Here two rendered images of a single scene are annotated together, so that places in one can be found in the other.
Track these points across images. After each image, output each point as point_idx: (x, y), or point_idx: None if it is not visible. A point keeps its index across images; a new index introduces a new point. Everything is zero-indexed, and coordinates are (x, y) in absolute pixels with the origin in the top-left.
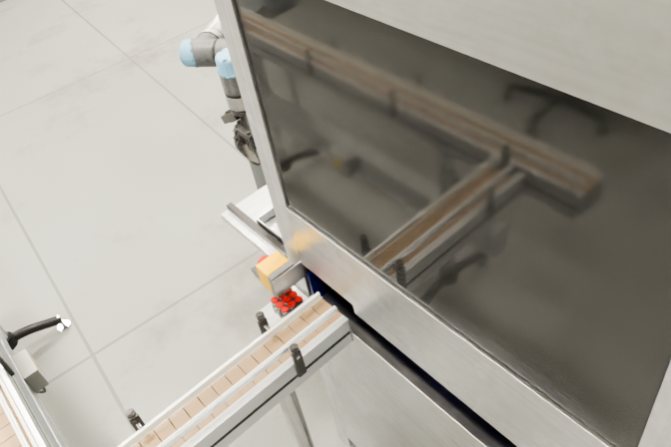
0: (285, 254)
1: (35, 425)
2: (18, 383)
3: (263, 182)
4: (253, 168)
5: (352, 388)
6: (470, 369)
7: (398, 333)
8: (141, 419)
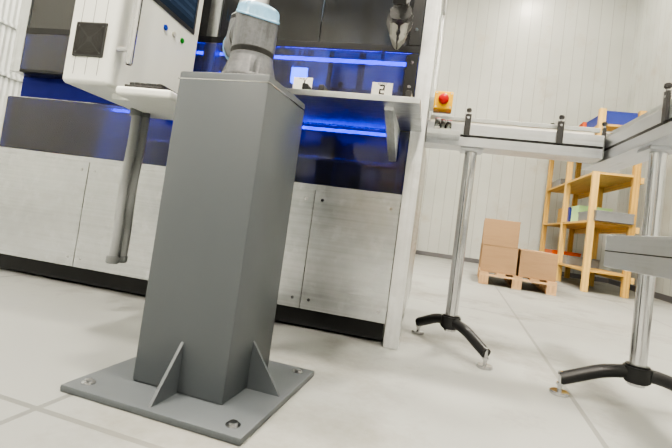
0: None
1: (631, 126)
2: (664, 135)
3: (274, 154)
4: (266, 135)
5: (416, 212)
6: None
7: (430, 112)
8: (557, 125)
